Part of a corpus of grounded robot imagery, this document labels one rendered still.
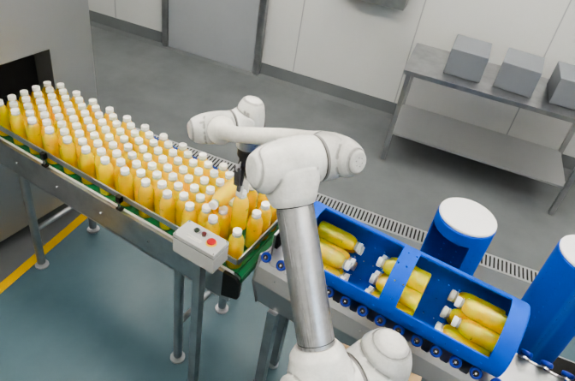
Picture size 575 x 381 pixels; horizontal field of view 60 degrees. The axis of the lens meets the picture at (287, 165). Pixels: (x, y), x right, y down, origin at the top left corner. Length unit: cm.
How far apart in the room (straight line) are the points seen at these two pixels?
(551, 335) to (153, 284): 222
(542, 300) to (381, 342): 145
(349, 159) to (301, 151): 13
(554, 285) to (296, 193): 171
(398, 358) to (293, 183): 55
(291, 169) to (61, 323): 218
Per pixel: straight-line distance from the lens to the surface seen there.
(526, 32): 502
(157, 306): 316
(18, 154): 286
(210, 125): 171
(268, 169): 121
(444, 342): 193
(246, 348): 300
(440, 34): 505
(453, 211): 254
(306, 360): 135
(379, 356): 143
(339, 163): 130
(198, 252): 196
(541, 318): 282
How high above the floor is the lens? 250
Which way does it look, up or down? 36 degrees down
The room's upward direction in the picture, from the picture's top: 10 degrees clockwise
